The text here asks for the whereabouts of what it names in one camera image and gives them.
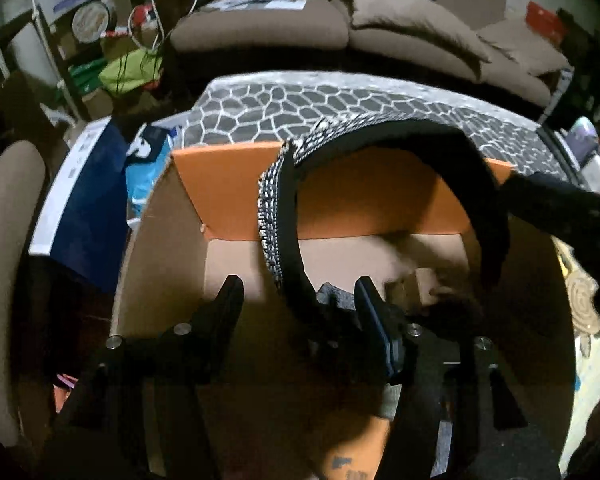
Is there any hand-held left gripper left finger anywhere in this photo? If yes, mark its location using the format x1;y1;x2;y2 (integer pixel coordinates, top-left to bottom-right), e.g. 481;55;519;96
45;274;245;480

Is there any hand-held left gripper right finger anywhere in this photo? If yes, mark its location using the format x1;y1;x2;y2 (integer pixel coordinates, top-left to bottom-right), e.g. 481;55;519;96
354;276;531;480

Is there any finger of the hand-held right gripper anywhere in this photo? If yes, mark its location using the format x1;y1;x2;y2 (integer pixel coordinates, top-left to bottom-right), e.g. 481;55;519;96
500;172;600;281

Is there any orange cardboard box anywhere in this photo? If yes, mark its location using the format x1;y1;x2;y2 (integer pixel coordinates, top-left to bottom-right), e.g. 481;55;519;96
111;141;576;480

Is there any black rhinestone headband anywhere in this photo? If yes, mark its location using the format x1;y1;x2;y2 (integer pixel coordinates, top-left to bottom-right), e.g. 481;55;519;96
256;114;513;356

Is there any light blue packet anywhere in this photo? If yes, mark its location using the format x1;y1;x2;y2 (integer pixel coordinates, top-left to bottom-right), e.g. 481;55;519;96
125;124;181;226

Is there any small brown pillow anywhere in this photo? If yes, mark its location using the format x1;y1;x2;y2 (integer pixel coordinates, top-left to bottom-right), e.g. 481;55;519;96
477;20;571;78

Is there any dark blue flat box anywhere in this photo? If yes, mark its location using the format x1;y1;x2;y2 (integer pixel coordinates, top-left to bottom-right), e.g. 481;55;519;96
29;117;141;293

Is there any red box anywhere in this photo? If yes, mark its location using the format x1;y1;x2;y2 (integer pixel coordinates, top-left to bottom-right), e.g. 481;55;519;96
525;1;568;46

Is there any grey patterned table cloth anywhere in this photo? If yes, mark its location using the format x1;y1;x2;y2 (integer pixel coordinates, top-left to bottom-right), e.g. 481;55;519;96
170;70;581;186

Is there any brown chair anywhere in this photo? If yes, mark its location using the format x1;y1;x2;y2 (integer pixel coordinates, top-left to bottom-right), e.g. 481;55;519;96
0;140;48;448

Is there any large brown pillow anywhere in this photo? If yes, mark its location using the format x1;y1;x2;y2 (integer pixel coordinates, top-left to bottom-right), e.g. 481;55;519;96
340;0;493;81

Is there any green bag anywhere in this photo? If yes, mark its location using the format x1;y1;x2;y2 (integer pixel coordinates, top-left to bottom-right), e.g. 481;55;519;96
99;50;163;96

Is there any brown sofa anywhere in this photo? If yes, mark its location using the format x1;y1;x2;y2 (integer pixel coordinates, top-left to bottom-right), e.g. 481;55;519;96
167;0;571;111

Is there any white paper sheet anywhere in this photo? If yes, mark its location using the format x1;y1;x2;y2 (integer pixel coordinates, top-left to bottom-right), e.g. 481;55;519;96
200;0;308;12

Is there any black metal rack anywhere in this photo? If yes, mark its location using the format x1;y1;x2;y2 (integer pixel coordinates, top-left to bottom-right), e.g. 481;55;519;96
0;2;88;121

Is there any round tin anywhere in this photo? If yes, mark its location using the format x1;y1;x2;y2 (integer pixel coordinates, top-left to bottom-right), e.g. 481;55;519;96
71;1;112;43

